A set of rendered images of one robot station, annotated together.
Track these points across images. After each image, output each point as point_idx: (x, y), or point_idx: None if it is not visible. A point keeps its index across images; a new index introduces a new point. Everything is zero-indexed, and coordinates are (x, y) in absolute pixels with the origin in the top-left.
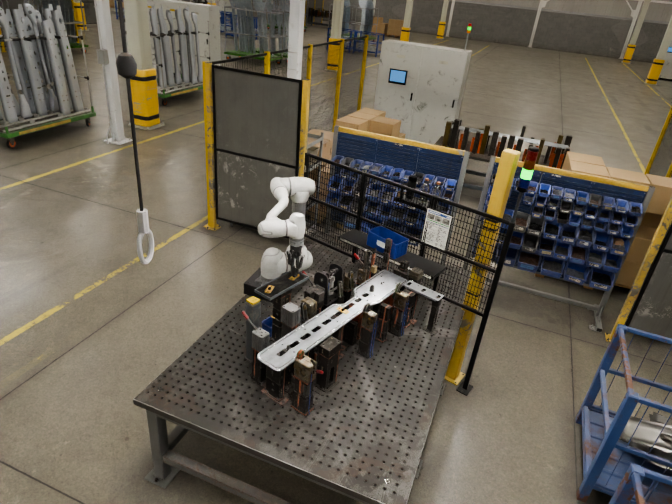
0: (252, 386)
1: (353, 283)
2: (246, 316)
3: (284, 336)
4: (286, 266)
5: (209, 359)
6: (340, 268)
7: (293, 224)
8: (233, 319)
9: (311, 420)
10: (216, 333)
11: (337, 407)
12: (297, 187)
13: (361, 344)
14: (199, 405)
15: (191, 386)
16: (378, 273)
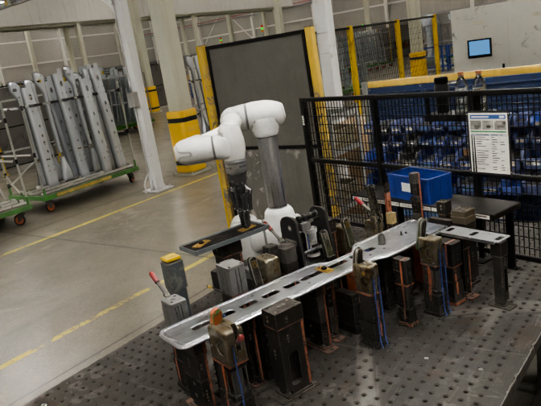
0: (175, 395)
1: (353, 238)
2: (154, 278)
3: (214, 306)
4: (264, 237)
5: (130, 366)
6: (321, 210)
7: (221, 137)
8: None
9: None
10: (154, 334)
11: None
12: (255, 112)
13: (364, 325)
14: None
15: (87, 399)
16: (400, 224)
